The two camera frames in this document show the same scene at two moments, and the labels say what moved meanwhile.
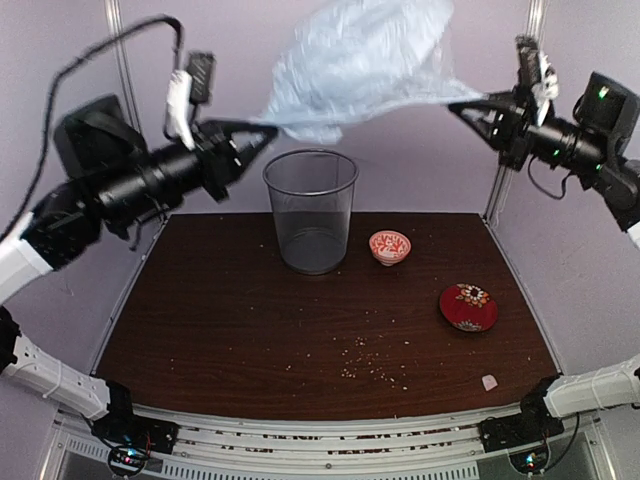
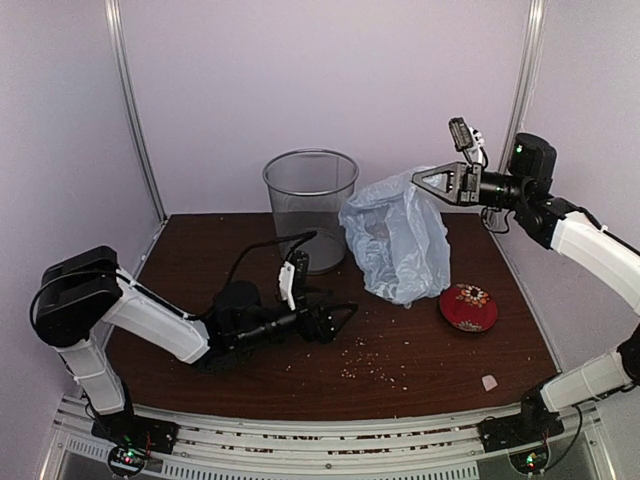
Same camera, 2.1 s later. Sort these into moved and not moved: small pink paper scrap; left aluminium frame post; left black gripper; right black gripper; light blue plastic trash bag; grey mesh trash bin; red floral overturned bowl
Moved: left black gripper; light blue plastic trash bag; right black gripper
Not moved: left aluminium frame post; grey mesh trash bin; small pink paper scrap; red floral overturned bowl
